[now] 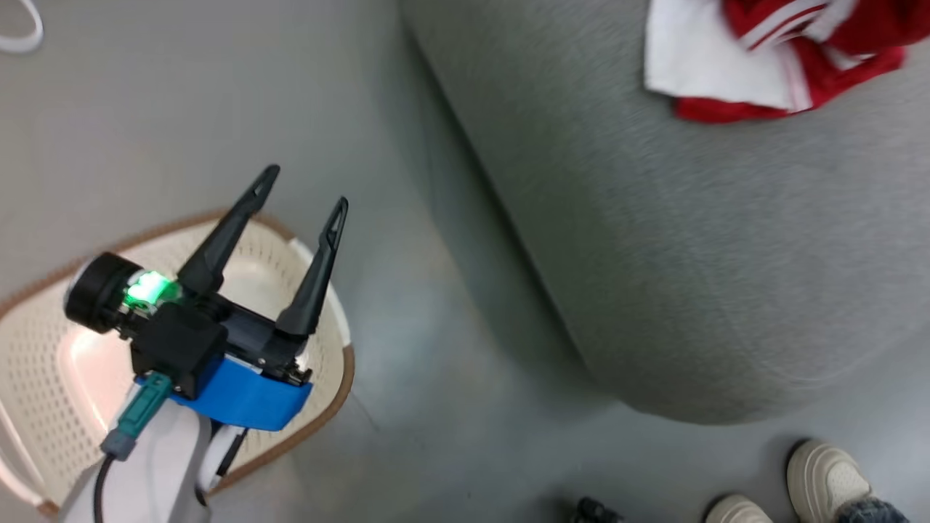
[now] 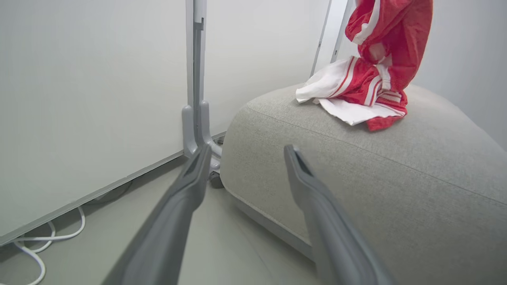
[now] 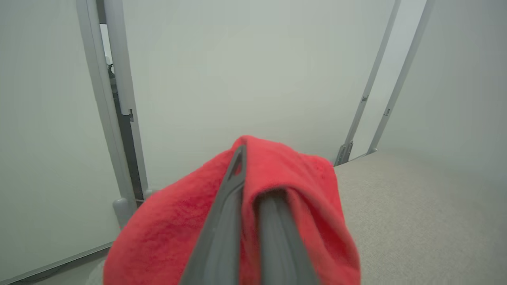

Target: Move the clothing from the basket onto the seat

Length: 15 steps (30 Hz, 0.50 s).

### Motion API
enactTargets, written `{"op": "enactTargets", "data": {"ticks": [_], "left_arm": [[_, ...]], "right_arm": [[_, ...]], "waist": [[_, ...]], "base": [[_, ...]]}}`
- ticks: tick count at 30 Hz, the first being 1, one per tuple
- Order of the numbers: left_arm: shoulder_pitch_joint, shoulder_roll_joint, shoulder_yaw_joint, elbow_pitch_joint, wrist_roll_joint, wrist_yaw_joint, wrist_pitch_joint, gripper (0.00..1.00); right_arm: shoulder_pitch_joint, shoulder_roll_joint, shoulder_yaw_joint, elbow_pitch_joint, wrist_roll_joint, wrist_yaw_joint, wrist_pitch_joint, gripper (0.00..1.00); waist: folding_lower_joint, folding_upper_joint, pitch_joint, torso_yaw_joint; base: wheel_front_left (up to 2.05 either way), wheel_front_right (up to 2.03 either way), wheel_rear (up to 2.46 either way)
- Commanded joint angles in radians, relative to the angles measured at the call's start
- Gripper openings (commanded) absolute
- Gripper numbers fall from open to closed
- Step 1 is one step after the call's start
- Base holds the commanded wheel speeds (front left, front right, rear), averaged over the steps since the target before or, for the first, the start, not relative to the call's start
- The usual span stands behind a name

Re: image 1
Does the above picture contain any blue jeans leg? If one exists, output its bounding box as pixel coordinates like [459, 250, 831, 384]
[834, 497, 910, 523]

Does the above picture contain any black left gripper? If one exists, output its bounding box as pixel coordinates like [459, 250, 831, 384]
[63, 164, 349, 387]

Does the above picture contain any red and white jersey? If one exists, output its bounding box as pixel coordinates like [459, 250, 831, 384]
[644, 0, 930, 123]

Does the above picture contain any cream perforated laundry basket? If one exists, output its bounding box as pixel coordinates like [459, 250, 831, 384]
[0, 209, 356, 519]

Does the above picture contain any cream sneaker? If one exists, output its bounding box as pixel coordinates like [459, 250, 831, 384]
[704, 494, 775, 523]
[786, 439, 873, 523]

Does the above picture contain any small black object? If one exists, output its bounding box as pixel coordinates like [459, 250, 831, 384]
[570, 495, 626, 523]

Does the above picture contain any black camera cable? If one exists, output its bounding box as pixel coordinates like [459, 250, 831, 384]
[92, 454, 118, 523]

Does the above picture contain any teal camera cable connector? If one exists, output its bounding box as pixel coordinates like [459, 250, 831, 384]
[100, 371, 174, 461]

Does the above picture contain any grey fabric sofa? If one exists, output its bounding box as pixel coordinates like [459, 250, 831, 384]
[398, 0, 930, 426]

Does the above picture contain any looped white cable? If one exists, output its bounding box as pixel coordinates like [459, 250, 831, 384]
[0, 0, 45, 54]

